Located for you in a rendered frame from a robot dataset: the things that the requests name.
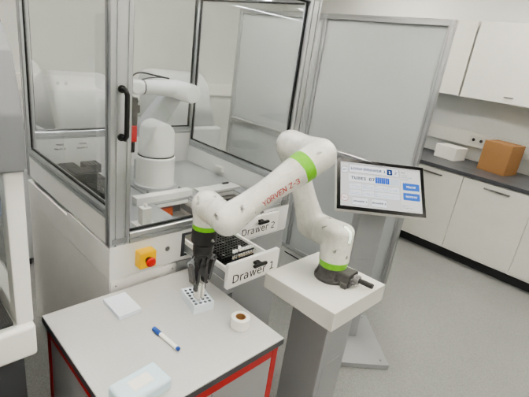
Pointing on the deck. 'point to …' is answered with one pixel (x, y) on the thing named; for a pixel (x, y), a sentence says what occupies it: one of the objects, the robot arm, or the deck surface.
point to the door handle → (125, 113)
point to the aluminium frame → (37, 169)
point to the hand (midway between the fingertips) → (199, 290)
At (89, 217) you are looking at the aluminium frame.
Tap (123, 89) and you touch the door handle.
